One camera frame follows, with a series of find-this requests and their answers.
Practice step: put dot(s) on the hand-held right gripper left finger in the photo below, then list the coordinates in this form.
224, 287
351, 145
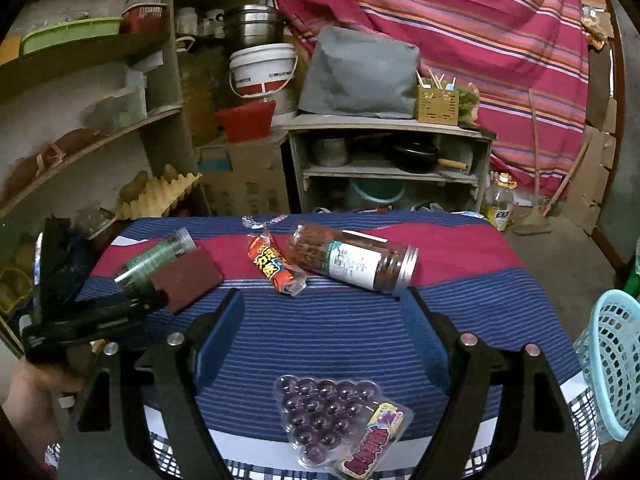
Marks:
220, 340

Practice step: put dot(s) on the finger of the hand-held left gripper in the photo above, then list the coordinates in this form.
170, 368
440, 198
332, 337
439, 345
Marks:
135, 305
52, 260

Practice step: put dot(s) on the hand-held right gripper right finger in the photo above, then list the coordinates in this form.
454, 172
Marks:
425, 340

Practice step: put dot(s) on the dark red block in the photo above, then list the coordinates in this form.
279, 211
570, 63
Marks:
187, 277

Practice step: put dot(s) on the red orange snack wrapper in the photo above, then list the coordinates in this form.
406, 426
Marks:
272, 265

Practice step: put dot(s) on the light blue plastic basket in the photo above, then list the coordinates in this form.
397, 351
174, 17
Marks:
610, 360

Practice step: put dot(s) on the person's left hand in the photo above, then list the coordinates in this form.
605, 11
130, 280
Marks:
35, 400

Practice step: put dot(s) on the clear jar with green label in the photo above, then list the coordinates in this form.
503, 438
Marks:
150, 262

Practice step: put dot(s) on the yellow round produce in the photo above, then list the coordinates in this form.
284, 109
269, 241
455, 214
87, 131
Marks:
15, 285

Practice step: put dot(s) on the printed plaid striped tablecloth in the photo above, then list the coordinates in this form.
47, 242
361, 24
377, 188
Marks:
340, 340

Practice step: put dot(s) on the cardboard egg tray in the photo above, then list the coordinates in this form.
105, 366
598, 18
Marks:
155, 197

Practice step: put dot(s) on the clear jar with white label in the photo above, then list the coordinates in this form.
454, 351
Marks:
350, 260

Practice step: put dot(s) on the purple candy blister tray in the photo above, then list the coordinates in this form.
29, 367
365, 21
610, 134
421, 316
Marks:
320, 410

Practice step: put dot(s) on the small clear wrapper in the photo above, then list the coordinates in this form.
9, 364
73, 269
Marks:
262, 221

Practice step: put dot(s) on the yellow cooking oil bottle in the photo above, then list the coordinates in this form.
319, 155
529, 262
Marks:
499, 207

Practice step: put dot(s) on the teal plastic basin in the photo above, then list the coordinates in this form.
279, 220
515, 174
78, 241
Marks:
375, 195

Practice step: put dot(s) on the small metal pot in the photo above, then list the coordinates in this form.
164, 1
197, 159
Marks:
330, 152

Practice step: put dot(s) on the wooden shelf unit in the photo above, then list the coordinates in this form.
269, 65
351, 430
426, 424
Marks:
90, 52

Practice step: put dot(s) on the red plastic basin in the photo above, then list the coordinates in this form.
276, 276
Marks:
245, 122

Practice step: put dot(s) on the orange cardboard box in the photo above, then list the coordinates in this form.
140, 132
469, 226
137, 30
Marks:
10, 50

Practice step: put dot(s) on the small wooden cabinet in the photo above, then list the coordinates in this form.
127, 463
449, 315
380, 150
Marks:
380, 127

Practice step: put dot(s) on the large amber plastic jug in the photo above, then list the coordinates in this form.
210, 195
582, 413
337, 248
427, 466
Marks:
200, 95

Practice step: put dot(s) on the curved wooden stick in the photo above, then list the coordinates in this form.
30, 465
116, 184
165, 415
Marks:
569, 172

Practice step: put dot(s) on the green plastic tray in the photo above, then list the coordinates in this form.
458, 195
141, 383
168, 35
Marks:
70, 35

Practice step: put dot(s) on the bamboo utensil holder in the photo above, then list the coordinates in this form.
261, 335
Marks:
437, 105

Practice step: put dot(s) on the green leafy vegetable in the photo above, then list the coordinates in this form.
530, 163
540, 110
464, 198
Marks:
468, 102

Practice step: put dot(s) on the small red plastic basket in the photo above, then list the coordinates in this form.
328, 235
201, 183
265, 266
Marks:
145, 17

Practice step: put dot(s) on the white plastic bucket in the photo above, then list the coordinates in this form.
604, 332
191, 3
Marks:
262, 67

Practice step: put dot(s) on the grey fabric cover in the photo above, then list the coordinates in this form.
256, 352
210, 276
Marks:
360, 75

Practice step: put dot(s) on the stainless steel pot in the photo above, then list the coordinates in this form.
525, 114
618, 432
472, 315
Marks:
255, 27

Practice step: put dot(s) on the red striped cloth curtain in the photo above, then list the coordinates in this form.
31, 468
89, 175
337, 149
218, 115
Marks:
475, 35

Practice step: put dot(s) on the grey door with wooden frame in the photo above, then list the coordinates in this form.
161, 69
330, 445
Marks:
612, 185

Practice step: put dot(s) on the cardboard sheets on wall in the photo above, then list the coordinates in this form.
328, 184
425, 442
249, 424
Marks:
595, 160

